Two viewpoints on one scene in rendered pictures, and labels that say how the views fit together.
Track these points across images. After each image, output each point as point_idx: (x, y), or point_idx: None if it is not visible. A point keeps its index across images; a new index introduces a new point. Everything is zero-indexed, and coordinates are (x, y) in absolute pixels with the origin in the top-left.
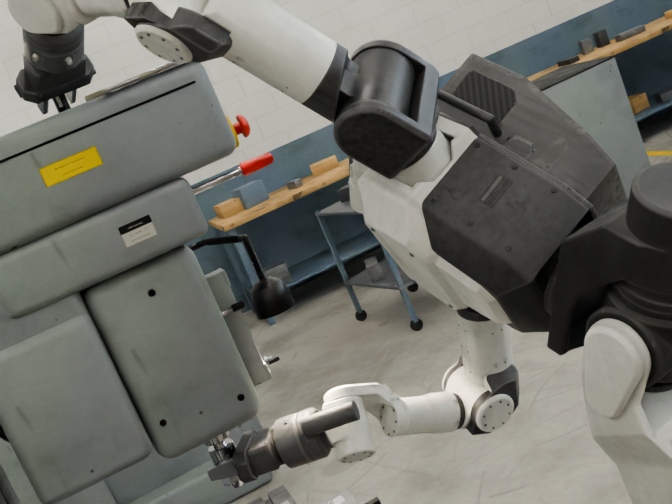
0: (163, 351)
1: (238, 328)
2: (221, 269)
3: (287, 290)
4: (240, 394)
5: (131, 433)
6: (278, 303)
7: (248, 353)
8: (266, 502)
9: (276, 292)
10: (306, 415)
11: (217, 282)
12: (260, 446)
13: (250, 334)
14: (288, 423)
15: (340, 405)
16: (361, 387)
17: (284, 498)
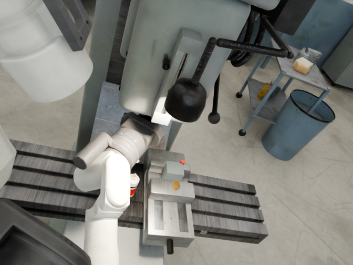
0: (135, 22)
1: (165, 78)
2: (191, 38)
3: (177, 104)
4: (119, 86)
5: (122, 38)
6: (166, 98)
7: (158, 95)
8: (259, 222)
9: (172, 92)
10: (114, 142)
11: (179, 38)
12: (124, 122)
13: (163, 89)
14: (121, 133)
15: (85, 151)
16: (105, 177)
17: (250, 228)
